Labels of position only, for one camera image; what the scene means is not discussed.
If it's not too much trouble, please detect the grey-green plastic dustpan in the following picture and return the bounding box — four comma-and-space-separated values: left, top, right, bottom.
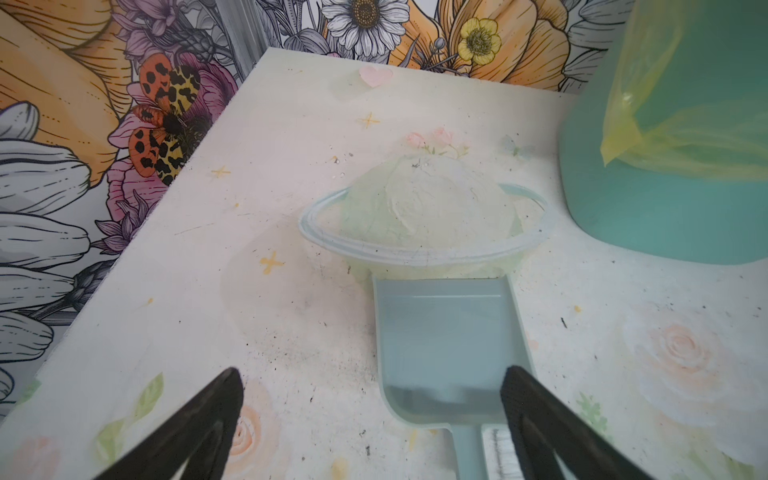
373, 276, 535, 479

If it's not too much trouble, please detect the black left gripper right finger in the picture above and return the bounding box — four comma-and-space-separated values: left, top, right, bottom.
500, 366, 651, 480

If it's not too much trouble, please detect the green plastic trash bin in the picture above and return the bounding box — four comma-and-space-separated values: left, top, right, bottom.
558, 1, 767, 265

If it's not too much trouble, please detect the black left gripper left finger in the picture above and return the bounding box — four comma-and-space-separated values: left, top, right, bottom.
98, 367, 244, 480

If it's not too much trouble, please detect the grey-green hand brush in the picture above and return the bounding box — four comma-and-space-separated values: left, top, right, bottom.
481, 425, 524, 480

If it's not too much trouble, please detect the aluminium corner post left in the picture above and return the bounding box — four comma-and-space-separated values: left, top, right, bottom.
216, 0, 269, 80

